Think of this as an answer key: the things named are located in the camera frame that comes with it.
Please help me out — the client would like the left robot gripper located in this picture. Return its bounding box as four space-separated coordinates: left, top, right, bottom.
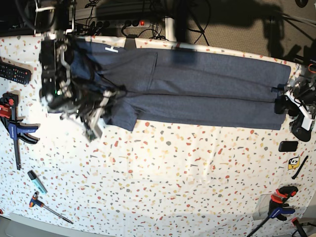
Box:
271 76 316 130

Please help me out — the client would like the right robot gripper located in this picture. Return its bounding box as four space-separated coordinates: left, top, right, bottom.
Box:
39 34 127 141

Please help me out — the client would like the blue grey T-shirt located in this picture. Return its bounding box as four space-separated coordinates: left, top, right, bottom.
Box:
77 40 291 131

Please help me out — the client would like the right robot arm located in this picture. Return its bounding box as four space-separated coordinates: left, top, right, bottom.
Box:
15 0 124 141

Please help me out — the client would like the black game controller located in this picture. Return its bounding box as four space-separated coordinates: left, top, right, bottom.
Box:
290 117 312 142

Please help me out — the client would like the small black case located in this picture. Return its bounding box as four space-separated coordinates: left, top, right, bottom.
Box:
278 141 298 152

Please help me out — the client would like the yellow cartoon sticker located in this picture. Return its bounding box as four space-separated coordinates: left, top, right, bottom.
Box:
288 156 300 170

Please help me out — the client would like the white power strip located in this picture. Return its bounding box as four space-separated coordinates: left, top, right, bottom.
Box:
96 19 151 29

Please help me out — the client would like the black TV remote control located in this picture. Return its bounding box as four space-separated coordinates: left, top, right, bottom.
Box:
0 62 32 85

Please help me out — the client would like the blue black bar clamp left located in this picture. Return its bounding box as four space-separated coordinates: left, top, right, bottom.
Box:
0 92 39 170

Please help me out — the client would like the blue black bar clamp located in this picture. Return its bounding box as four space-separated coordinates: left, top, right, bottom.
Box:
247 186 298 237
0 92 39 170

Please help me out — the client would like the blue black bar clamp right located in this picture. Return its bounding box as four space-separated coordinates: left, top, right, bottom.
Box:
247 186 298 237

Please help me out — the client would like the clear plastic bag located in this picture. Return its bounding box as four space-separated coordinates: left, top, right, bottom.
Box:
252 194 271 221

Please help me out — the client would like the teal highlighter marker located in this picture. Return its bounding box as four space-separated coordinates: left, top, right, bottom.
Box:
28 170 47 194

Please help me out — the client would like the red black clamp corner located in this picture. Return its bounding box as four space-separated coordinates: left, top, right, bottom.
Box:
291 218 307 237

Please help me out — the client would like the black table clamp mount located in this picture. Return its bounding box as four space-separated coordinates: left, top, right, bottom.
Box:
124 34 138 50

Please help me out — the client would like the black cable tie strip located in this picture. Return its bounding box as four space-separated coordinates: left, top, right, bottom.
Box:
292 156 309 180

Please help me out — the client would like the orange blue T-handle hex key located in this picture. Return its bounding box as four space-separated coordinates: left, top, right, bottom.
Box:
29 192 73 224

